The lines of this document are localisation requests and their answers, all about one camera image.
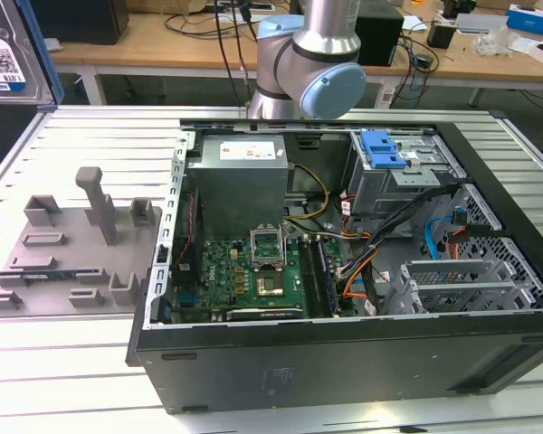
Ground orange red power wire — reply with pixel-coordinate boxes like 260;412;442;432
443;228;467;261

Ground hard disk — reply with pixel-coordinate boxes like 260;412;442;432
0;0;61;112

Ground silver disk bay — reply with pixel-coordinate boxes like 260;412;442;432
382;259;543;316

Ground raised CPU socket cover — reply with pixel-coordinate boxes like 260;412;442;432
250;224;285;271

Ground grey power supply unit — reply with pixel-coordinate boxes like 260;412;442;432
187;134;295;239

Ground CPU socket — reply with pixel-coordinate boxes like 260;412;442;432
255;270;285;297

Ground empty black RAM slot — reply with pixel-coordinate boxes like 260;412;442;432
298;237;322;317

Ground green motherboard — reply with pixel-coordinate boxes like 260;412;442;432
171;234;345;325

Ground RAM stick in motherboard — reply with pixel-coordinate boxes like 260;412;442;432
315;238;340;316

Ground black graphics card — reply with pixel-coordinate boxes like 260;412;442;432
225;307;307;323

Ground silver optical drive cage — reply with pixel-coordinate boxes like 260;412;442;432
347;130;462;227

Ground blue drive cage latch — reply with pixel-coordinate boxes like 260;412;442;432
360;129;411;169

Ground black open PC case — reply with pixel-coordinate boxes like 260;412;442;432
125;109;543;415

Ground grey parts rack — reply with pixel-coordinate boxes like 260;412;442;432
0;166;164;320

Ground black speaker box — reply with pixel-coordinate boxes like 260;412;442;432
355;7;406;68

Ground wooden desk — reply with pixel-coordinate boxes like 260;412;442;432
49;8;543;108

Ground green RAM stick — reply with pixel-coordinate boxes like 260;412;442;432
20;269;81;282

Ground small black cube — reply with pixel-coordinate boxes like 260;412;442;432
426;22;456;50

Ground large black box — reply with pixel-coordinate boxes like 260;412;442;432
29;0;130;46

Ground clear plastic bag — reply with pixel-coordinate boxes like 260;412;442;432
474;26;521;58

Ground flat grey box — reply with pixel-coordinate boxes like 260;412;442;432
454;12;510;33

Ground blue cardboard box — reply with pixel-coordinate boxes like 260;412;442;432
505;3;543;38

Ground yellow black power wires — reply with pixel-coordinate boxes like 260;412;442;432
284;163;331;223

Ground thin red black wire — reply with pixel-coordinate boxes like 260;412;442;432
178;189;201;269

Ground orange wire bundle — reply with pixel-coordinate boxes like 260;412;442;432
337;250;375;302

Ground black cable bundle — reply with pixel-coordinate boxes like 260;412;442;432
364;183;462;314

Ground blue data wire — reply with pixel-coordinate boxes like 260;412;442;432
424;205;471;262

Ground thin black looped cable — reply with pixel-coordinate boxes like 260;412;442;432
165;12;259;42

